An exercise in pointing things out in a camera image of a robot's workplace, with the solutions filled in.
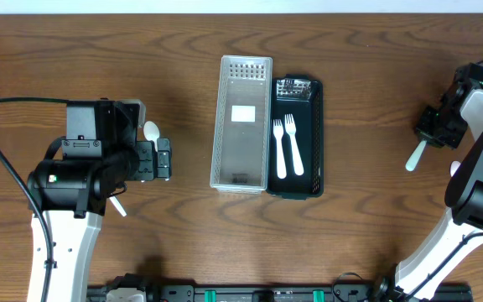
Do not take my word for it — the white label in basket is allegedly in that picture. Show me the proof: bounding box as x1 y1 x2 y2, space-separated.
231 106 256 122

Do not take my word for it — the pale blue plastic fork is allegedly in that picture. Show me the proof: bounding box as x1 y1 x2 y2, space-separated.
405 140 427 172

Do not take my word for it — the white plastic fork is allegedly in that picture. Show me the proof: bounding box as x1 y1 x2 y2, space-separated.
273 119 287 180
284 114 304 175

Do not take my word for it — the white plastic spoon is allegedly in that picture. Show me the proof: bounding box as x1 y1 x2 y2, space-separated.
143 121 160 150
109 196 127 217
449 161 461 177

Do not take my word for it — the black plastic mesh basket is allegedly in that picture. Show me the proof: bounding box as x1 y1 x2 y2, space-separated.
267 75 324 200

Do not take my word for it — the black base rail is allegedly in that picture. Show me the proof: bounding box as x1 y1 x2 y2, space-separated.
86 273 473 302

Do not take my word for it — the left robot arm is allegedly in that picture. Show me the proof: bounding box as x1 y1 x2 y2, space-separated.
27 99 172 301

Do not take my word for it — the clear plastic mesh basket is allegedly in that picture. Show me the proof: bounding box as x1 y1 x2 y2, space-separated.
210 55 273 194

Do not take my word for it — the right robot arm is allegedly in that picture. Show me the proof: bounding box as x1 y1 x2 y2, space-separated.
372 60 483 301

